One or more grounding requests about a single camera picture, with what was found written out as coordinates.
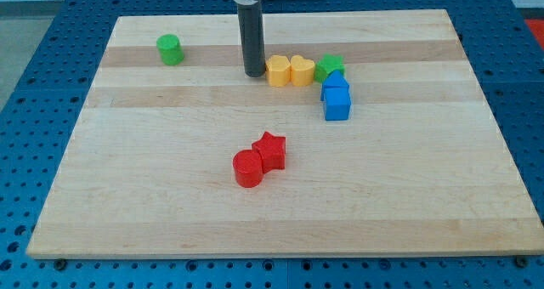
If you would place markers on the red cylinder block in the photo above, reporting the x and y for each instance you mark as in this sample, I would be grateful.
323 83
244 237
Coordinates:
248 168

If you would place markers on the green star block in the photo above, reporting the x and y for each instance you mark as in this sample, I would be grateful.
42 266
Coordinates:
327 65

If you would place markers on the blue pentagon house block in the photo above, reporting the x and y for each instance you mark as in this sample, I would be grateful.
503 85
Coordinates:
335 80

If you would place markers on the green cylinder block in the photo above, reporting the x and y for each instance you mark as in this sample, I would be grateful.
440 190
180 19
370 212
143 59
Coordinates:
170 50

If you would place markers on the yellow heart block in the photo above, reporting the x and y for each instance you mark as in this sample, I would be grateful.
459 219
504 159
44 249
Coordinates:
302 71

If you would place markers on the blue cube block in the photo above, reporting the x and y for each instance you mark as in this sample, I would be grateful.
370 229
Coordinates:
337 104

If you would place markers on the red star block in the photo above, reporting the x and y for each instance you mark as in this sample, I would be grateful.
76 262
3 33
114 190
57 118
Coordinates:
272 150

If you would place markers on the yellow pentagon block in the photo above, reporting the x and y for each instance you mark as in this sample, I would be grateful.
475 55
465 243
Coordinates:
278 71

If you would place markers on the grey cylindrical pointer rod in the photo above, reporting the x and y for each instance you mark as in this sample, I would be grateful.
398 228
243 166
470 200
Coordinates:
251 27

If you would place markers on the light wooden board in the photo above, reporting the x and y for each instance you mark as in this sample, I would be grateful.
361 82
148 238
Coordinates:
178 154

